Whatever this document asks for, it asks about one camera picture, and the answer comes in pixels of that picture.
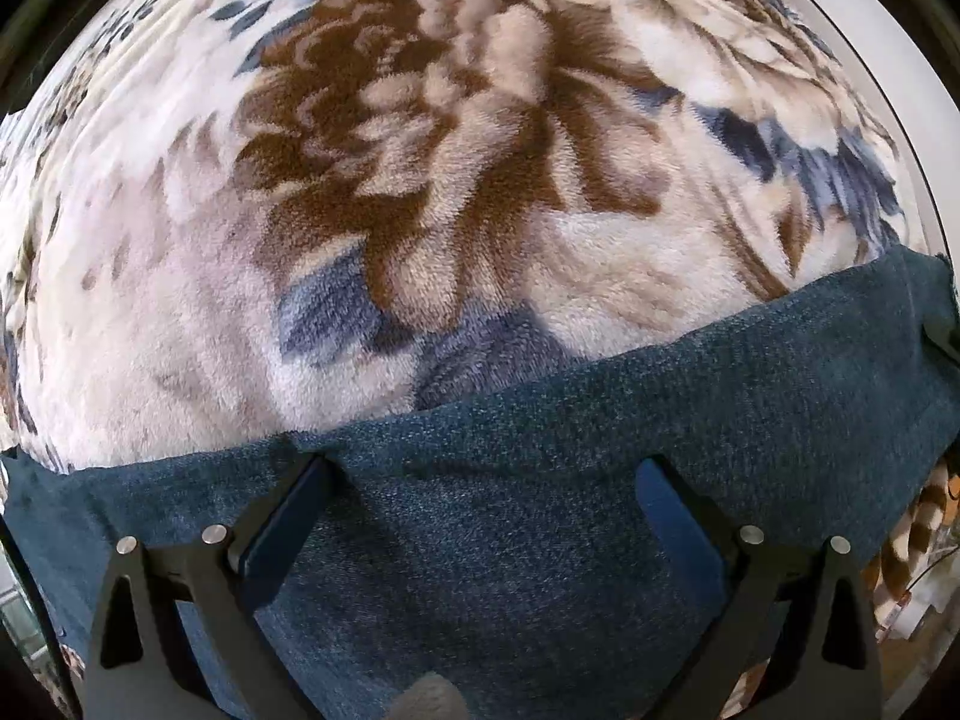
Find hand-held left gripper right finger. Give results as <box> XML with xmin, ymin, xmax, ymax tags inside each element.
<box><xmin>634</xmin><ymin>454</ymin><xmax>884</xmax><ymax>720</ymax></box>

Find floral plush blanket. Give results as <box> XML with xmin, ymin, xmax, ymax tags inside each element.
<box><xmin>0</xmin><ymin>0</ymin><xmax>960</xmax><ymax>720</ymax></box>

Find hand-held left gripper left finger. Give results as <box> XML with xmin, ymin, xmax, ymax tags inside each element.
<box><xmin>84</xmin><ymin>453</ymin><xmax>336</xmax><ymax>720</ymax></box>

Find blue denim pants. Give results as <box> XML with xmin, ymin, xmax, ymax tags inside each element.
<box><xmin>0</xmin><ymin>246</ymin><xmax>960</xmax><ymax>720</ymax></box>

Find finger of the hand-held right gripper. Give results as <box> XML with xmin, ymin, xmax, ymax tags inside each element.
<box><xmin>924</xmin><ymin>319</ymin><xmax>960</xmax><ymax>362</ymax></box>

